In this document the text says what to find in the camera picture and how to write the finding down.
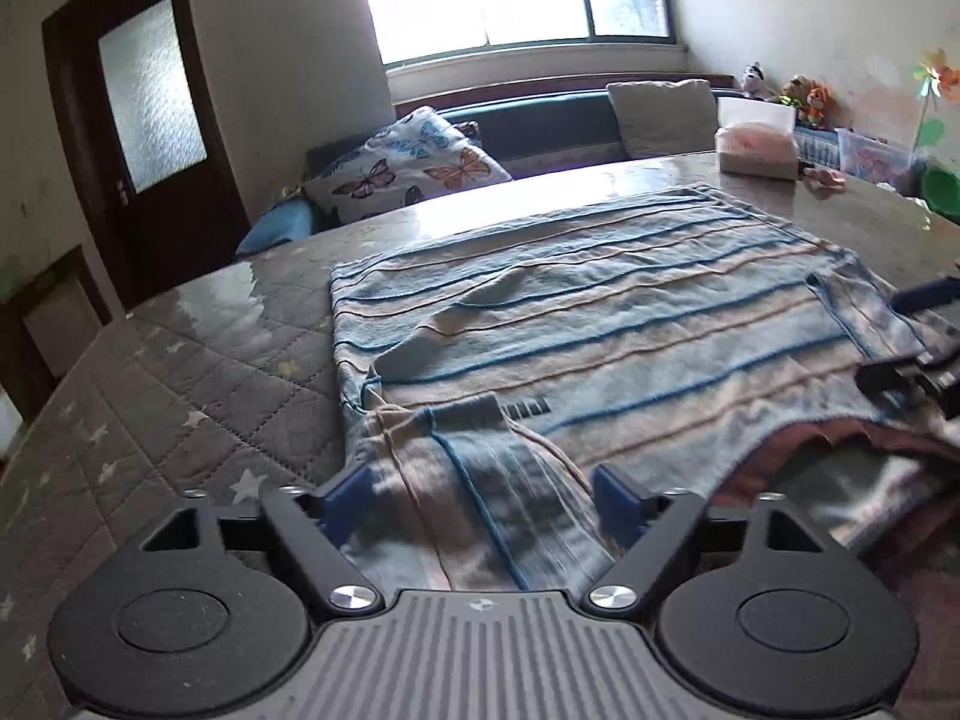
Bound clear plastic tissue box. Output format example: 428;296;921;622
713;100;800;182

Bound blue sofa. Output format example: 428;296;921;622
235;85;740;257

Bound low wooden cabinet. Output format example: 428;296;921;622
0;243;115;425

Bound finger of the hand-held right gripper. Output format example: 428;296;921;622
855;355;960;421
891;277;960;314

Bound blue cushion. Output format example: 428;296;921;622
235;195;317;257

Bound colourful pinwheel flower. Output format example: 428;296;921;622
906;48;960;152

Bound plush toys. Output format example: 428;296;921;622
780;75;835;130

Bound blue striped knit garment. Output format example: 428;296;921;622
328;183;960;595

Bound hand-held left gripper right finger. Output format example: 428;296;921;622
586;465;848;610

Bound green bowl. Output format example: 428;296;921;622
918;165;960;223

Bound dark wooden door frosted glass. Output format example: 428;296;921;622
41;0;253;310

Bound grey cushion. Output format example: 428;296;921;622
606;79;722;161

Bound grey quilted star table cover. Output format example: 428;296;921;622
0;148;960;720

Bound small pink object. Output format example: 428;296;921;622
798;165;848;200

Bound clear plastic storage box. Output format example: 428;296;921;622
835;127;928;190

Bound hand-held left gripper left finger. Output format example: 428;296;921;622
142;461;388;613

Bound butterfly print pillow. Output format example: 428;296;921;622
303;106;515;227

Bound black white plush toy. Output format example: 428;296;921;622
739;61;781;103

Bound dark red cloth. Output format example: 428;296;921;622
712;420;960;552

